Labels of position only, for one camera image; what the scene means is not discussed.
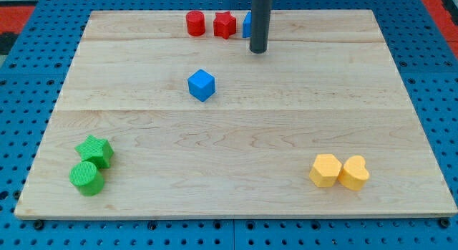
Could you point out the blue cube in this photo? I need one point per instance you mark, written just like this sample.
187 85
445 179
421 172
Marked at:
201 85

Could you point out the red star block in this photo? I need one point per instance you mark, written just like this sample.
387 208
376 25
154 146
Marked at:
224 24

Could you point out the green star block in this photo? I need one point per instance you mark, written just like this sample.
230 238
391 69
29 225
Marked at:
96 150

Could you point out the blue block behind rod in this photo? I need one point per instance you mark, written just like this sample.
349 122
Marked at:
246 25

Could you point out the light wooden board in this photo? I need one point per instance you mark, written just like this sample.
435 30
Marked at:
327 85

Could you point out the red cylinder block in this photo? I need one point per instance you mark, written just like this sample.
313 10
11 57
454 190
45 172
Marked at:
195 21

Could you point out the yellow hexagon block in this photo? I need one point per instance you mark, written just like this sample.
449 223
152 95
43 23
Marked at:
325 170

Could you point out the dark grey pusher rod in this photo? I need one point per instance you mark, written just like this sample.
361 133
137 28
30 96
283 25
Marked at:
260 22

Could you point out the yellow heart block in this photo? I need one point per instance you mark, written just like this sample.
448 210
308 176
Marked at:
354 174

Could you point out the green cylinder block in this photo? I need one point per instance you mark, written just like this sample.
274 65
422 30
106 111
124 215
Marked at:
86 178

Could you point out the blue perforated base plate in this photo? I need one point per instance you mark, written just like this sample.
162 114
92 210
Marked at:
33 73

